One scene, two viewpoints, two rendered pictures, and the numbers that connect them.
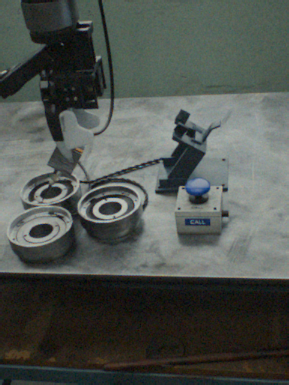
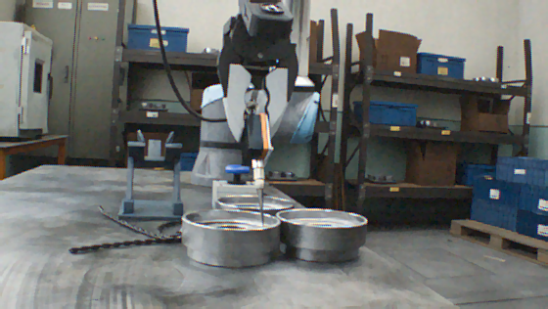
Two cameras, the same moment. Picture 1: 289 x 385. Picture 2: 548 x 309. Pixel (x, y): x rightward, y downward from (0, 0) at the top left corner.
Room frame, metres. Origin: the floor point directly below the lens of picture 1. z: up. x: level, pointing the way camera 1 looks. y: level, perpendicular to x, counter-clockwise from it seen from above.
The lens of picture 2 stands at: (1.06, 0.64, 0.94)
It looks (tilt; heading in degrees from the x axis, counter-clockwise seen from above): 3 degrees down; 245
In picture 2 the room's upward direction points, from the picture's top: 3 degrees clockwise
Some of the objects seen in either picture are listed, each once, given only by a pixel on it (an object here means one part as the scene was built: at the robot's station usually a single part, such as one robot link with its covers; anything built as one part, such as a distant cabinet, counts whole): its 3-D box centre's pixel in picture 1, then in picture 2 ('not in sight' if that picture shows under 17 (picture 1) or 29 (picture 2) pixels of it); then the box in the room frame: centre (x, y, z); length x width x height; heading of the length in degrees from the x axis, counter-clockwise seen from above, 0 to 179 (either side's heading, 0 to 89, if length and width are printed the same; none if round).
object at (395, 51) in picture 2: not in sight; (387, 54); (-1.87, -2.98, 1.69); 0.59 x 0.41 x 0.38; 171
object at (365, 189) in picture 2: not in sight; (438, 129); (-2.48, -2.83, 1.00); 1.92 x 0.57 x 2.00; 166
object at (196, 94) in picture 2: not in sight; (211, 92); (-0.28, -3.37, 1.19); 0.52 x 0.42 x 0.38; 166
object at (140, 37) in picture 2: not in sight; (157, 42); (0.21, -3.50, 1.61); 0.52 x 0.38 x 0.22; 169
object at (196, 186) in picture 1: (198, 195); (237, 180); (0.77, -0.08, 0.85); 0.04 x 0.04 x 0.05
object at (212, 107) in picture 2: not in sight; (230, 111); (0.67, -0.40, 0.97); 0.13 x 0.12 x 0.14; 148
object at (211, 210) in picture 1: (202, 208); (236, 196); (0.77, -0.08, 0.82); 0.08 x 0.07 x 0.05; 76
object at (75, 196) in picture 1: (52, 196); (230, 237); (0.88, 0.17, 0.82); 0.10 x 0.10 x 0.04
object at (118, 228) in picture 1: (111, 212); (253, 216); (0.80, 0.07, 0.82); 0.10 x 0.10 x 0.04
